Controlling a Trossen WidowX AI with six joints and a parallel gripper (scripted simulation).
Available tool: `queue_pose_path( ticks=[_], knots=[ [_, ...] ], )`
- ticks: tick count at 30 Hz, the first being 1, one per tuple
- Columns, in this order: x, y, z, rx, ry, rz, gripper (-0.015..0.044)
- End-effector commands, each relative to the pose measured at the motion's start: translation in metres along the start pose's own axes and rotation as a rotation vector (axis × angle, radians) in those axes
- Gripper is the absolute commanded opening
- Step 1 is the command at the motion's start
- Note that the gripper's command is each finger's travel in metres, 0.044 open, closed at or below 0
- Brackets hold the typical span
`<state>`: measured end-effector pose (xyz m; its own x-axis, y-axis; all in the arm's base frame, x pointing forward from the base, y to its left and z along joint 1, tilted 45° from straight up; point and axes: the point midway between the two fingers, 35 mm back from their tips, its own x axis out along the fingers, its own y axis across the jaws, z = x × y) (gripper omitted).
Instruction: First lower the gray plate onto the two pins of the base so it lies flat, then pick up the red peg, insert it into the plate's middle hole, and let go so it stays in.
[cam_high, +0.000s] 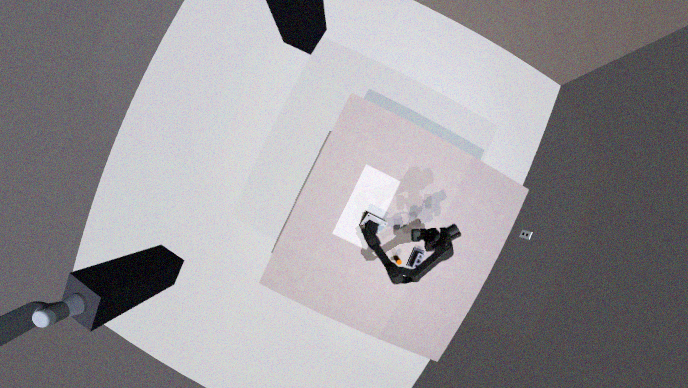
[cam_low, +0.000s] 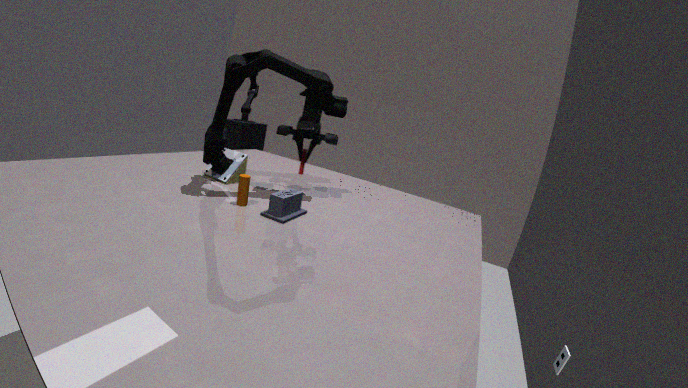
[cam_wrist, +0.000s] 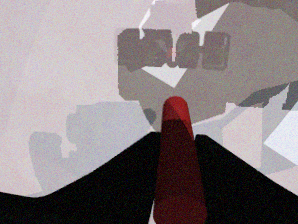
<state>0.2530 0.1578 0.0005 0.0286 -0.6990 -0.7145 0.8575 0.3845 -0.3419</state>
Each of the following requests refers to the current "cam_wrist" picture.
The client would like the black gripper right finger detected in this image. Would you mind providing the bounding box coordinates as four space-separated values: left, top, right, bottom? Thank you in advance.
194 135 298 224

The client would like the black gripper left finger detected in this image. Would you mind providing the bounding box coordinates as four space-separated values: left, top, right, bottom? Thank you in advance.
0 131 161 224

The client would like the dark red peg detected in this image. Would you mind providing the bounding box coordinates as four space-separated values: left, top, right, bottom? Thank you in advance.
153 97 208 224

